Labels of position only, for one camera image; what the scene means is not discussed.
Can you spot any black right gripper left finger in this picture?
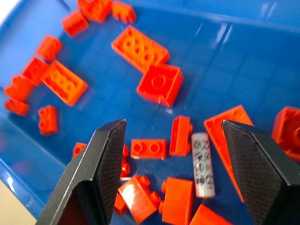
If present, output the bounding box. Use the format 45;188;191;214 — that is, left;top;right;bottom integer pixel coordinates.
35;119;128;225

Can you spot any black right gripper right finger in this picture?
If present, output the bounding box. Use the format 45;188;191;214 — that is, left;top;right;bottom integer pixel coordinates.
221;120;300;225

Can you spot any blue plastic bin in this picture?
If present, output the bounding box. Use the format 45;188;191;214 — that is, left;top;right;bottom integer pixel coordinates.
0;0;300;225

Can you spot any small red building brick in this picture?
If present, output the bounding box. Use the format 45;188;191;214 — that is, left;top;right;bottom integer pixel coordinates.
169;115;194;157
120;144;130;178
77;0;113;23
22;56;49;85
4;99;30;117
189;203;233;225
61;9;90;38
71;142;88;160
113;191;128;216
117;175;162;225
37;105;58;136
111;0;137;24
3;75;35;103
158;177;195;225
35;34;63;62
271;105;300;163

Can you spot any red two-stud brick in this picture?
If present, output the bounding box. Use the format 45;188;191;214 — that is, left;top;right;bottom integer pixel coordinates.
130;138;168;160

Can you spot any white cylindrical battery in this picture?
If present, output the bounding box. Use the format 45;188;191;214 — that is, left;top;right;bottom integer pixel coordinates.
191;132;216;199

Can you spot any large red sloped brick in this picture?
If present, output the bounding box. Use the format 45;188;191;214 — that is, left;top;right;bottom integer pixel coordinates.
203;105;255;203

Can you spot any red six-stud brick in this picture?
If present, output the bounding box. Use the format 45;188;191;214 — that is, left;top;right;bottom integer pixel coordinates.
39;60;88;107

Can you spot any red square four-stud brick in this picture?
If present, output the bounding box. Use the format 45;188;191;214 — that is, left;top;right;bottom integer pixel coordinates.
136;62;184;108

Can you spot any large red eight-stud brick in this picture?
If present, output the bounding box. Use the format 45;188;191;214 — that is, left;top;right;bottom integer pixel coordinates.
111;25;170;73

